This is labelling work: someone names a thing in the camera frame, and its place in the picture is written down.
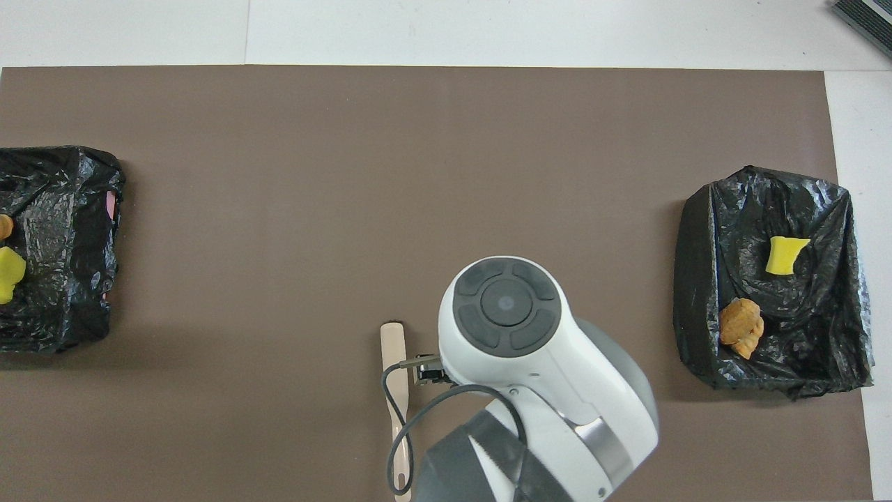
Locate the brown table mat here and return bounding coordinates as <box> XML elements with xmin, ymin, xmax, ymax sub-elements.
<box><xmin>0</xmin><ymin>66</ymin><xmax>874</xmax><ymax>502</ymax></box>

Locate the brown toy bread roll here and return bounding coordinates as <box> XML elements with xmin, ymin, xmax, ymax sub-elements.
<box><xmin>718</xmin><ymin>298</ymin><xmax>765</xmax><ymax>360</ymax></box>

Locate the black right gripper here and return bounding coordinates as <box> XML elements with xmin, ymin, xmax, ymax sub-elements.
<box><xmin>415</xmin><ymin>354</ymin><xmax>454</xmax><ymax>386</ymax></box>

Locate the dark grey ribbed device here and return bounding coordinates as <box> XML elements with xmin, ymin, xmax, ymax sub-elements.
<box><xmin>831</xmin><ymin>0</ymin><xmax>892</xmax><ymax>58</ymax></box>

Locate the black-bagged trash bin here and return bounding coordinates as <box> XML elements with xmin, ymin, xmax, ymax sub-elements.
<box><xmin>673</xmin><ymin>165</ymin><xmax>875</xmax><ymax>400</ymax></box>
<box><xmin>0</xmin><ymin>146</ymin><xmax>127</xmax><ymax>353</ymax></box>

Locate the yellow sponge piece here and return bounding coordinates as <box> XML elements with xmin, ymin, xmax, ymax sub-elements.
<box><xmin>765</xmin><ymin>236</ymin><xmax>812</xmax><ymax>275</ymax></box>
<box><xmin>0</xmin><ymin>246</ymin><xmax>27</xmax><ymax>305</ymax></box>

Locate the beige brush with black bristles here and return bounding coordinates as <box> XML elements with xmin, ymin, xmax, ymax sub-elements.
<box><xmin>380</xmin><ymin>322</ymin><xmax>413</xmax><ymax>502</ymax></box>

